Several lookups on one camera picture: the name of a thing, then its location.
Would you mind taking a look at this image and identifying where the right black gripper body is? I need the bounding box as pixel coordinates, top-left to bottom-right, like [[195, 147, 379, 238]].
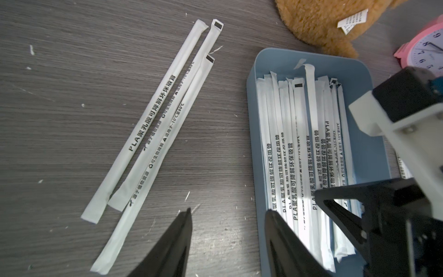
[[363, 178, 443, 277]]

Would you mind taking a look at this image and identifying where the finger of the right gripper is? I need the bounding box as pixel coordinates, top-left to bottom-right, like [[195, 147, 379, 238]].
[[314, 183, 381, 258]]

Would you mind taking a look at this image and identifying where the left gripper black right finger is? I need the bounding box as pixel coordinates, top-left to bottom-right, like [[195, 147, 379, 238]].
[[265, 210, 330, 277]]

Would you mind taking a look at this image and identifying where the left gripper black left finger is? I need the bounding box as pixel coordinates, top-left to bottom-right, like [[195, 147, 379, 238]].
[[129, 208, 193, 277]]

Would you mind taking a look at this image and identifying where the pile straw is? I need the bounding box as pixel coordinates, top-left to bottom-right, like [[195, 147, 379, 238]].
[[303, 63, 335, 272], [81, 20, 208, 224]]

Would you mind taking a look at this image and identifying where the blue plastic storage tray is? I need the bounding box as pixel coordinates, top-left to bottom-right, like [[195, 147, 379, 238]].
[[246, 48, 391, 277]]

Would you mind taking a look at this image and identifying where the pink alarm clock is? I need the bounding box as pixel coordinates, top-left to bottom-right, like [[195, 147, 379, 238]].
[[393, 15, 443, 77]]

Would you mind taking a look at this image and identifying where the brown teddy bear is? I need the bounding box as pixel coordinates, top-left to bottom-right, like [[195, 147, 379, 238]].
[[275, 0, 406, 58]]

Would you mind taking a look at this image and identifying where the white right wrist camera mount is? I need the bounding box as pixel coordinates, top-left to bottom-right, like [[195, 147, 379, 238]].
[[348, 66, 443, 220]]

